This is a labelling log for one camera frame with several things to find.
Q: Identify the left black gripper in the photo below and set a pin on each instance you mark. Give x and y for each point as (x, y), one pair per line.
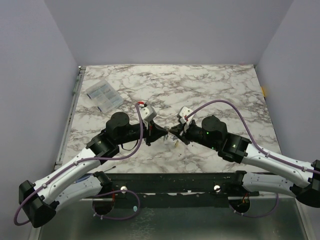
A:
(154, 132)

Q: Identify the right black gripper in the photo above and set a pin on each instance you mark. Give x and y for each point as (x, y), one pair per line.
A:
(185, 134)

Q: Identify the keyring bunch with keys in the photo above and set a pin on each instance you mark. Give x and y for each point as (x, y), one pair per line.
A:
(175, 140)

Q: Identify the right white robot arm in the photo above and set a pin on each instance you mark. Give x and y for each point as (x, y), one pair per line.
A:
(286, 176)

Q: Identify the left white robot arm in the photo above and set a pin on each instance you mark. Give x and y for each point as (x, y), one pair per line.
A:
(42, 199)

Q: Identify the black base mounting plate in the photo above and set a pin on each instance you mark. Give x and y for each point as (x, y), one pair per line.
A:
(159, 190)

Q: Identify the clear plastic organizer box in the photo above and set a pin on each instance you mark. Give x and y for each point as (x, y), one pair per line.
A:
(104, 96)

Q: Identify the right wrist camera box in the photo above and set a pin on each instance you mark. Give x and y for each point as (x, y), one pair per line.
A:
(183, 115)

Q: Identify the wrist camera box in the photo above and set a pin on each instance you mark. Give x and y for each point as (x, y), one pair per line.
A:
(183, 115)
(147, 113)

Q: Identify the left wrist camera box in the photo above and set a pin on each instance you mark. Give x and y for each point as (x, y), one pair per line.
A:
(147, 113)

